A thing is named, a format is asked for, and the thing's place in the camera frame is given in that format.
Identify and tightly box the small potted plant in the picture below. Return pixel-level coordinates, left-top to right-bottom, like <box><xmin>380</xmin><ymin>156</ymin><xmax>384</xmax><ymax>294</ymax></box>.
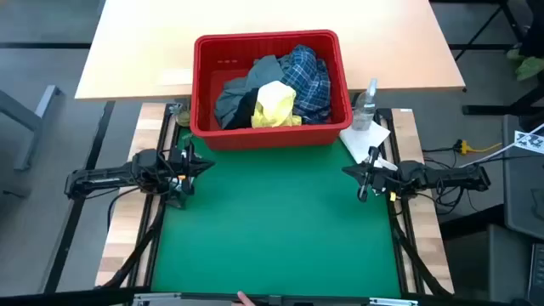
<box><xmin>168</xmin><ymin>101</ymin><xmax>192</xmax><ymax>128</ymax></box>

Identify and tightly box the black-and-white printed marker tag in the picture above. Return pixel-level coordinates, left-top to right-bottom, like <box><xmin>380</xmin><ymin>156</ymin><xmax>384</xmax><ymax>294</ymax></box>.
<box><xmin>513</xmin><ymin>130</ymin><xmax>544</xmax><ymax>155</ymax></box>

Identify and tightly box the green table mat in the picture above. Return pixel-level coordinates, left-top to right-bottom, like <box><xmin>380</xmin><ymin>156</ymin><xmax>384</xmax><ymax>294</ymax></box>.
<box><xmin>151</xmin><ymin>127</ymin><xmax>403</xmax><ymax>298</ymax></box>

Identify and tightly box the grey plastic case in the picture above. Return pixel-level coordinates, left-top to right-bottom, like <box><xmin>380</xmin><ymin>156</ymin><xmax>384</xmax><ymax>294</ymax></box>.
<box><xmin>503</xmin><ymin>114</ymin><xmax>544</xmax><ymax>241</ymax></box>

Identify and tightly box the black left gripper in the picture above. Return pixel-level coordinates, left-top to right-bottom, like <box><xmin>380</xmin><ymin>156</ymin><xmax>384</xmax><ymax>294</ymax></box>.
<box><xmin>168</xmin><ymin>142</ymin><xmax>216</xmax><ymax>190</ymax></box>

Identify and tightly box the black keyboard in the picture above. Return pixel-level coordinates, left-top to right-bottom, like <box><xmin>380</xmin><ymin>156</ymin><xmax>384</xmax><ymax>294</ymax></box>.
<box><xmin>526</xmin><ymin>242</ymin><xmax>544</xmax><ymax>305</ymax></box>

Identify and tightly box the white rectangular label plate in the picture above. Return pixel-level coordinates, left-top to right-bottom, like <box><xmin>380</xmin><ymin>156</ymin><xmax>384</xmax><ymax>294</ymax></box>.
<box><xmin>157</xmin><ymin>68</ymin><xmax>195</xmax><ymax>86</ymax></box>

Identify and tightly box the blue plaid shirt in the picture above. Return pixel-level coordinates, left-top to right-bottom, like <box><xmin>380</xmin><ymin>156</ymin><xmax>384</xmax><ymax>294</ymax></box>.
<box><xmin>278</xmin><ymin>44</ymin><xmax>332</xmax><ymax>125</ymax></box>

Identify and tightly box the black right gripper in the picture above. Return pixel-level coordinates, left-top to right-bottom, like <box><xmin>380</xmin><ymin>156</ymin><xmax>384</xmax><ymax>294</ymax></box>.
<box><xmin>342</xmin><ymin>146</ymin><xmax>400</xmax><ymax>201</ymax></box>

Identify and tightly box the black cable sleeve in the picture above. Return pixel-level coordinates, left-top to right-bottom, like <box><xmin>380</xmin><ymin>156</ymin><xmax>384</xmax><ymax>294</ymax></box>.
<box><xmin>390</xmin><ymin>207</ymin><xmax>451</xmax><ymax>297</ymax></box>
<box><xmin>101</xmin><ymin>203</ymin><xmax>167</xmax><ymax>290</ymax></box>

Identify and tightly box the light wooden table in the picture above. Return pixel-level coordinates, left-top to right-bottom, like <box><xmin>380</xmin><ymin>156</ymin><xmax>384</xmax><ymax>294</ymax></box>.
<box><xmin>75</xmin><ymin>0</ymin><xmax>467</xmax><ymax>102</ymax></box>

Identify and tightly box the grey metal table leg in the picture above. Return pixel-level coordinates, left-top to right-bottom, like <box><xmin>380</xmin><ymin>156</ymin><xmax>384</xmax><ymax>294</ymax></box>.
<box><xmin>0</xmin><ymin>84</ymin><xmax>63</xmax><ymax>172</ymax></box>

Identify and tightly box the clear plastic spray bottle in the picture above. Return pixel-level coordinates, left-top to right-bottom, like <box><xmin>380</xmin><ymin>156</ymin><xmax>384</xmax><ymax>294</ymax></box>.
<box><xmin>351</xmin><ymin>77</ymin><xmax>378</xmax><ymax>132</ymax></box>

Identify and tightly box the grey-blue garment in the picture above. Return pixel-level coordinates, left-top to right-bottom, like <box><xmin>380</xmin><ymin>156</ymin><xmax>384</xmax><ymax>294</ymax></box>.
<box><xmin>213</xmin><ymin>54</ymin><xmax>285</xmax><ymax>128</ymax></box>

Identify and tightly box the person's leg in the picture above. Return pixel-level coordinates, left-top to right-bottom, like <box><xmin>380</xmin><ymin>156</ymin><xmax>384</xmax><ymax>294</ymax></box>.
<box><xmin>520</xmin><ymin>0</ymin><xmax>544</xmax><ymax>59</ymax></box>

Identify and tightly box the white tote bag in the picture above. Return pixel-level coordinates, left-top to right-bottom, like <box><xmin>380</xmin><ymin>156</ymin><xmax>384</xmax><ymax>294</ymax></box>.
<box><xmin>338</xmin><ymin>121</ymin><xmax>399</xmax><ymax>171</ymax></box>

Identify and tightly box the black metal desk base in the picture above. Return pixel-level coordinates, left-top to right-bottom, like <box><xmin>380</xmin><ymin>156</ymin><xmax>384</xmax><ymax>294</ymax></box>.
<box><xmin>450</xmin><ymin>0</ymin><xmax>544</xmax><ymax>116</ymax></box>

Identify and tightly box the yellow power plug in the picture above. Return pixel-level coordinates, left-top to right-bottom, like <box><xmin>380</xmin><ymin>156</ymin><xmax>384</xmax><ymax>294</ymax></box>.
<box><xmin>456</xmin><ymin>139</ymin><xmax>502</xmax><ymax>156</ymax></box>

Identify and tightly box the yellow shirt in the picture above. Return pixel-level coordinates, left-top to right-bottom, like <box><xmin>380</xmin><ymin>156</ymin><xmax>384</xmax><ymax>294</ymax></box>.
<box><xmin>250</xmin><ymin>80</ymin><xmax>303</xmax><ymax>128</ymax></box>

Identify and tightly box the person's hand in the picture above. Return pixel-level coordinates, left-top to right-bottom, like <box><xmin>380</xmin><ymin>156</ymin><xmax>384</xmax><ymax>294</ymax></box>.
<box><xmin>231</xmin><ymin>291</ymin><xmax>256</xmax><ymax>306</ymax></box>

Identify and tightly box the red plastic laundry bin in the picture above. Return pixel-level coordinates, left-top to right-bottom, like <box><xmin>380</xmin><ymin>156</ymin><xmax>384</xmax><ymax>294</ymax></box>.
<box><xmin>190</xmin><ymin>29</ymin><xmax>354</xmax><ymax>152</ymax></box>

